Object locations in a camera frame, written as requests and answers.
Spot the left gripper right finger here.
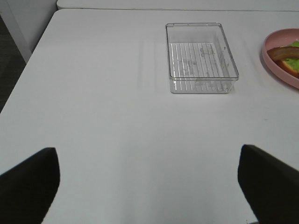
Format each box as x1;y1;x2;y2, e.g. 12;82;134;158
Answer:
237;145;299;224

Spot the brown bacon strip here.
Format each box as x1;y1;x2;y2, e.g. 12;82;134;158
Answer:
267;46;299;61

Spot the bread slice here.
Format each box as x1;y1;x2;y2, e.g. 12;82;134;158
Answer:
275;58;299;78

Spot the left clear plastic tray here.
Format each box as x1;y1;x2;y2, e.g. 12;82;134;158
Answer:
165;23;239;94

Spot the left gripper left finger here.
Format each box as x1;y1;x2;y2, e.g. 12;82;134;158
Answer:
0;147;60;224

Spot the pink round plate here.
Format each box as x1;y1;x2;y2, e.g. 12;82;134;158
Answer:
262;28;299;89

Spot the green lettuce leaf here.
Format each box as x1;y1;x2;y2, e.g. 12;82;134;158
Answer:
282;41;299;72

